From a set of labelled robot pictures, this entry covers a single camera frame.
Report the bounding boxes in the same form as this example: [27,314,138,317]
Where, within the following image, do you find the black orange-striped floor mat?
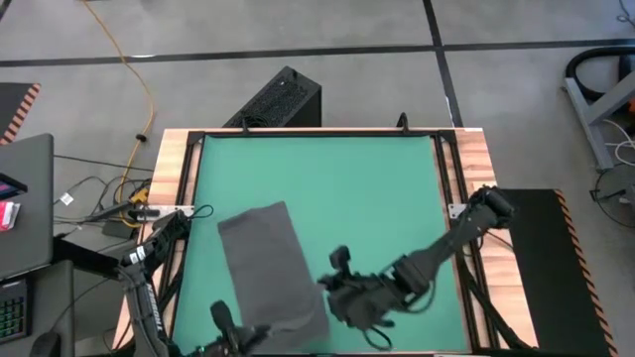
[499,187,620,357]
[0,81,43,147]

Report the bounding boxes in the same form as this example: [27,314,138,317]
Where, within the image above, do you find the black computer tower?
[222,65,323,129]

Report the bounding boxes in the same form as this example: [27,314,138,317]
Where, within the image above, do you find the dark grey side desk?
[0,260,75,357]

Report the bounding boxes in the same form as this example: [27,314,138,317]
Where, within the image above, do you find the grey desk top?
[0,132,56,282]

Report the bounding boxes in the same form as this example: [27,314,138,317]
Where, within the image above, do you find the black keyboard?
[0,278,30,344]

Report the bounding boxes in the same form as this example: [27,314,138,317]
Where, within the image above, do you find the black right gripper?
[317,270,413,328]

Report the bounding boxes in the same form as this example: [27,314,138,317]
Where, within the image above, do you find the black power brick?
[101,219,136,240]

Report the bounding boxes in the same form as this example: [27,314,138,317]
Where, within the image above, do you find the black aluminium table frame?
[114,129,540,357]

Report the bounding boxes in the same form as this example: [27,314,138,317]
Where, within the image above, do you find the black desk beam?
[52,236,134,283]

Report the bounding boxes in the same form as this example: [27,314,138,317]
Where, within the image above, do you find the green table mat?
[170,134,471,356]

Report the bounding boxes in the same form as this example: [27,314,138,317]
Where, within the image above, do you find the white floor cables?
[601,117,635,168]

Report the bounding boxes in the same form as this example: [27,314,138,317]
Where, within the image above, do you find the grey metal stand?
[560,68,635,173]

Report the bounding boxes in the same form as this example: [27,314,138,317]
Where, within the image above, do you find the yellow floor cable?
[78,0,156,229]

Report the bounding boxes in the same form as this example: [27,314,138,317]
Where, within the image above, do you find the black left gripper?
[197,324,272,357]

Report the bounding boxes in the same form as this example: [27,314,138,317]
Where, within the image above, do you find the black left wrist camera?
[209,299,238,343]

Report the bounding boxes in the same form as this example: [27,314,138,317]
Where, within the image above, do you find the black computer mouse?
[29,330,64,357]

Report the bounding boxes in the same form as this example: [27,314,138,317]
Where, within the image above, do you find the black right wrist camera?
[328,245,352,279]

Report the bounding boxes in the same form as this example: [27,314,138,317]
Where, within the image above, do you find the black hose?
[564,45,635,103]

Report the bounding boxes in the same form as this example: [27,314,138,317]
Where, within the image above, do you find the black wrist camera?
[209,299,238,343]
[328,245,352,279]

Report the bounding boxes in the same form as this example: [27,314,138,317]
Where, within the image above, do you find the dark tablet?
[0,172,29,201]

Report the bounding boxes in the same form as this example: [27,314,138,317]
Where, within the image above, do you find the red white packet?
[0,199,22,233]

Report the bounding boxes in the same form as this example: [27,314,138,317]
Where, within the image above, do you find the grey terry towel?
[216,200,331,351]

